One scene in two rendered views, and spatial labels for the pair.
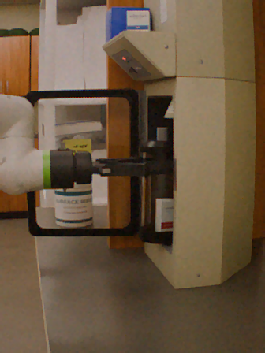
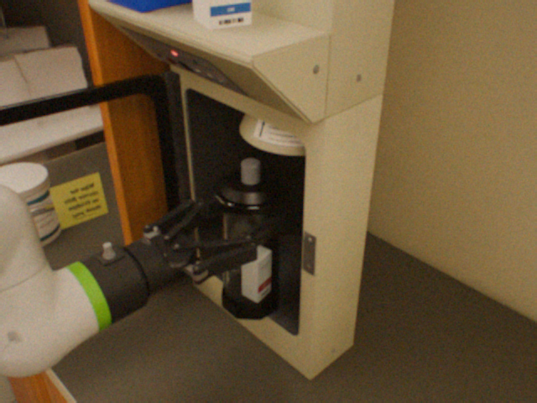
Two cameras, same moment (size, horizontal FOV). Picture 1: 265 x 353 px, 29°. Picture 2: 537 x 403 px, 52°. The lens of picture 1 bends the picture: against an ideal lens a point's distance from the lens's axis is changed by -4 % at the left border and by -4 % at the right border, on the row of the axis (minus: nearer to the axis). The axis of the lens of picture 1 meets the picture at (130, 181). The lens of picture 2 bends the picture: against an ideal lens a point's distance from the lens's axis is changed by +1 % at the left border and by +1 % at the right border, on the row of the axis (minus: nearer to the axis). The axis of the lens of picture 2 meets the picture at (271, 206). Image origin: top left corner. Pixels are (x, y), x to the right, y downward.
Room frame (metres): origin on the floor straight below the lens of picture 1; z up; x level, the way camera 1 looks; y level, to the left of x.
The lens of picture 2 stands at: (0.67, 0.27, 1.68)
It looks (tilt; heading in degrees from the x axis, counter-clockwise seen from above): 34 degrees down; 327
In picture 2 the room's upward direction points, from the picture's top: straight up
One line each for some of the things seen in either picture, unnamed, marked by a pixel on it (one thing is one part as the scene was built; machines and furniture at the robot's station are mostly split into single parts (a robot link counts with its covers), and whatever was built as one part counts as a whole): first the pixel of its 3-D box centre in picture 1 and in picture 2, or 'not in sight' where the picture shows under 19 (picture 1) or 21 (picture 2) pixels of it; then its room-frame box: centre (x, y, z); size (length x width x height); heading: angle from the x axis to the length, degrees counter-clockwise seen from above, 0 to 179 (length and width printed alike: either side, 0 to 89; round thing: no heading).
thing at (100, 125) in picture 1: (81, 163); (91, 212); (1.43, 0.13, 1.19); 0.30 x 0.01 x 0.40; 93
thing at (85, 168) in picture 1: (94, 167); (162, 258); (1.25, 0.08, 1.20); 0.09 x 0.08 x 0.07; 99
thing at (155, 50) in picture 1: (135, 58); (200, 55); (1.28, -0.01, 1.46); 0.32 x 0.12 x 0.10; 11
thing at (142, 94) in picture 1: (142, 162); (182, 182); (1.43, -0.03, 1.19); 0.03 x 0.02 x 0.39; 11
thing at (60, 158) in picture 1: (62, 167); (113, 280); (1.24, 0.16, 1.20); 0.09 x 0.06 x 0.12; 9
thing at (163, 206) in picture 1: (161, 191); (250, 245); (1.27, -0.07, 1.14); 0.11 x 0.11 x 0.21
